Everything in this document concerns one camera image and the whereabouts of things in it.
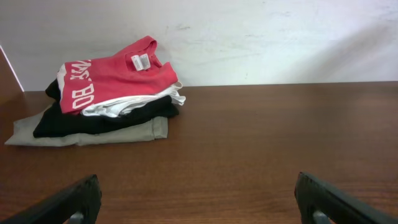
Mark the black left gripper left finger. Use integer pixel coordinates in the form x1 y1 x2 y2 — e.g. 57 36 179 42
2 174 102 224

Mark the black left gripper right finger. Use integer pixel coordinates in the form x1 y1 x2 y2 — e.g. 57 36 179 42
294 172 397 224

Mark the black folded shirt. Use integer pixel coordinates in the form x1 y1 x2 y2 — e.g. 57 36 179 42
33 80 179 138

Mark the olive grey folded garment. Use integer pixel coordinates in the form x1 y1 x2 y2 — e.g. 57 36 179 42
5 111 169 147

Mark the white folded shirt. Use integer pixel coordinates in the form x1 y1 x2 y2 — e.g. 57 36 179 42
81 82 186 118

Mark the red folded t-shirt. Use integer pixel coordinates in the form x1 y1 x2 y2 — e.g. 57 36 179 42
57 36 178 114

